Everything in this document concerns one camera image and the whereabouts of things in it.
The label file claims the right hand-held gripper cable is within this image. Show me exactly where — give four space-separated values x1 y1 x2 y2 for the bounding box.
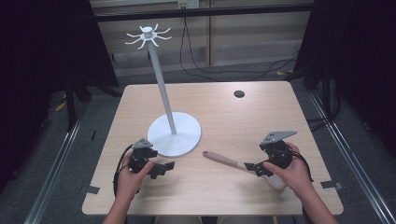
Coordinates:
290 149 315 183

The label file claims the black metal stand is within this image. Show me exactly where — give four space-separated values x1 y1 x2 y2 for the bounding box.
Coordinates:
64 71 94 133

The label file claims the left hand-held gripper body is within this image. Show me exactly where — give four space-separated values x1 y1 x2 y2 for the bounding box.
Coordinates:
128 137 159 175

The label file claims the black curtain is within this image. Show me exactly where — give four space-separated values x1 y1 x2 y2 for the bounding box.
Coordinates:
0 0 120 194
293 0 396 158

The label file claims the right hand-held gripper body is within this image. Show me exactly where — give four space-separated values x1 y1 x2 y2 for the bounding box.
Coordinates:
259 130 298 170

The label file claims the left hand-held gripper cable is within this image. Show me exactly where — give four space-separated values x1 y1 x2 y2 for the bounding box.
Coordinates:
112 144 134 199

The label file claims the metal floor rail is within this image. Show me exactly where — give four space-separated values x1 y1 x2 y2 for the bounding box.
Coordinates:
23 106 90 224
306 90 396 224

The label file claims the person's left hand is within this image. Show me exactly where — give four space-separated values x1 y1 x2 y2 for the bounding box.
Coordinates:
116 152 155 203

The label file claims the black floor cable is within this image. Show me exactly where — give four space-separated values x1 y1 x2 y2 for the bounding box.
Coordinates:
178 17 299 83

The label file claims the wall socket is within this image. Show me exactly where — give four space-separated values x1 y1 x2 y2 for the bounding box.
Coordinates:
177 0 200 9

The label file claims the hand-held gripper cable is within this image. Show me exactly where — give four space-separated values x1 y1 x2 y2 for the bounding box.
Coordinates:
290 149 315 183
112 144 134 199

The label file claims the white hook stand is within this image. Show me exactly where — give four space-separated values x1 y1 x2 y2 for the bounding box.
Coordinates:
124 23 203 159

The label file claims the wooden handled utensil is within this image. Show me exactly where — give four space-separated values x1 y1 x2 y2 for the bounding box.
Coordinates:
202 150 288 191

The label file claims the black horizontal bar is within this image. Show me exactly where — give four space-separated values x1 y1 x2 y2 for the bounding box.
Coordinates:
92 3 314 22

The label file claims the person's right hand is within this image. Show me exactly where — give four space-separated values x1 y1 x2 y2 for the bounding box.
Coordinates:
262 142 313 198

